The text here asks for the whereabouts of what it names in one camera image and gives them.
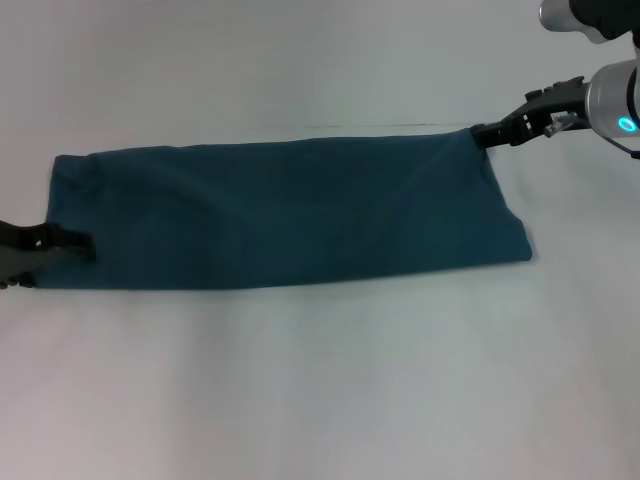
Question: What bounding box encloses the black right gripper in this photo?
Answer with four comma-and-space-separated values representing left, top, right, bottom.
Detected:
472, 75, 592, 150

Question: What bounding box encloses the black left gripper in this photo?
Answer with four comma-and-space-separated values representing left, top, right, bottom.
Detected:
0, 218, 97, 291

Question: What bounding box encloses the teal blue t-shirt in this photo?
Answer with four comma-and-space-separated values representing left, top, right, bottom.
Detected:
37, 127, 534, 291

